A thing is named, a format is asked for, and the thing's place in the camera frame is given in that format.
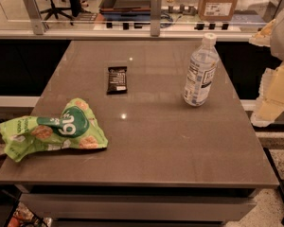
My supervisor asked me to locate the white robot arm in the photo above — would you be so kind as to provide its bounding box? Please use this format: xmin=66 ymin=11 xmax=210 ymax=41
xmin=249 ymin=9 xmax=284 ymax=127

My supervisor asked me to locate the brown cardboard box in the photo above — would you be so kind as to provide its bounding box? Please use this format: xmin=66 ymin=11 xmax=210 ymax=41
xmin=198 ymin=0 xmax=238 ymax=21

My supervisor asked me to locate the clear plastic water bottle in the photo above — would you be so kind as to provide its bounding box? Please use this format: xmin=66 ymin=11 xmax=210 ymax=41
xmin=184 ymin=33 xmax=220 ymax=107

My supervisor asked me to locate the green rice chip bag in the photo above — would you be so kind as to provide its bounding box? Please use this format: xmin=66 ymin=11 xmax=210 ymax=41
xmin=0 ymin=98 xmax=108 ymax=162

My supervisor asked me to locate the black snack bar wrapper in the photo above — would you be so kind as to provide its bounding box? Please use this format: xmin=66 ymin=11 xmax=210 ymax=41
xmin=107 ymin=66 xmax=127 ymax=95

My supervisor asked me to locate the left metal railing post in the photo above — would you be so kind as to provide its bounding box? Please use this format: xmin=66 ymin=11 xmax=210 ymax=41
xmin=23 ymin=0 xmax=45 ymax=35

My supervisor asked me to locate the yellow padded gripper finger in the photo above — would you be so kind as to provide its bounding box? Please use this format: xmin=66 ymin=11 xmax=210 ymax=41
xmin=249 ymin=19 xmax=275 ymax=47
xmin=250 ymin=61 xmax=284 ymax=127

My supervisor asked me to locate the middle metal railing post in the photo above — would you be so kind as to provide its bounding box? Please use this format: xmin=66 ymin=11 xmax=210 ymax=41
xmin=151 ymin=0 xmax=162 ymax=37

